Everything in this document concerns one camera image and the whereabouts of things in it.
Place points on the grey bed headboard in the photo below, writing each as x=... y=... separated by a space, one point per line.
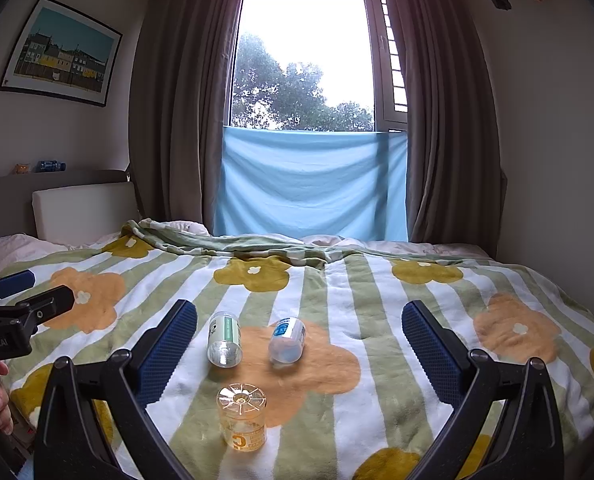
x=7 y=187

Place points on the white headboard cushion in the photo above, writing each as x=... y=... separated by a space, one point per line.
x=84 y=207

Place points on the framed houses picture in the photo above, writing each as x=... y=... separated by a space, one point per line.
x=59 y=52

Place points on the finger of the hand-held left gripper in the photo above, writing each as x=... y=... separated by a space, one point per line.
x=47 y=302
x=12 y=282

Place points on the window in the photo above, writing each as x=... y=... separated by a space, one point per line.
x=302 y=60

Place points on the flower printed striped blanket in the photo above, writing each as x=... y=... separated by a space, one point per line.
x=377 y=310

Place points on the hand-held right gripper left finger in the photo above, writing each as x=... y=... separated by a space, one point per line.
x=169 y=352

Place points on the clear cup blue label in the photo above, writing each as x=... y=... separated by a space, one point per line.
x=287 y=340

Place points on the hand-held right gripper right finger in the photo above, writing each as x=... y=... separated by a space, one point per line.
x=432 y=355

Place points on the clear cup green label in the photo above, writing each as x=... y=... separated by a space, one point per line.
x=225 y=339

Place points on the small orange figure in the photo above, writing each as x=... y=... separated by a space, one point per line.
x=22 y=168

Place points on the brown curtain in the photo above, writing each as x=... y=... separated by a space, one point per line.
x=182 y=110
x=442 y=125

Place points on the blue plastic bottle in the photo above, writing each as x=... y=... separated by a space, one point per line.
x=51 y=165

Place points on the clear orange cup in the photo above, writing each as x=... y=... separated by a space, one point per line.
x=242 y=417

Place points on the pale pink pillow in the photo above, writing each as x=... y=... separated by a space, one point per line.
x=22 y=251

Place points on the person's left hand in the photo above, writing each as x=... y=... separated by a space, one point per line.
x=0 y=402

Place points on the light blue cloth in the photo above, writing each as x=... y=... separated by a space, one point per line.
x=309 y=185

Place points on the pale pink bedsheet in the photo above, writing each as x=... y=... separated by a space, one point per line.
x=417 y=247

